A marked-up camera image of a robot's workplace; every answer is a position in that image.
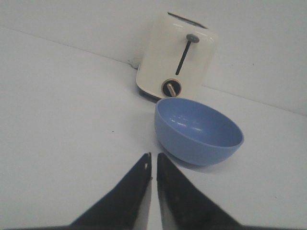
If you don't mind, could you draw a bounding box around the blue bowl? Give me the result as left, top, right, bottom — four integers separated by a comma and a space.
154, 98, 244, 166

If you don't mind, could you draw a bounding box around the cream two-slot toaster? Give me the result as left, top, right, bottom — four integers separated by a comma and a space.
136, 12, 218, 100

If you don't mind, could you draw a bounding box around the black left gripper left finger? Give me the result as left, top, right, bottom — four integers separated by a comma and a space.
69, 152, 153, 227

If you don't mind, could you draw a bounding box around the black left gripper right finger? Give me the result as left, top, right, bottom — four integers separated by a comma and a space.
156, 152, 243, 227

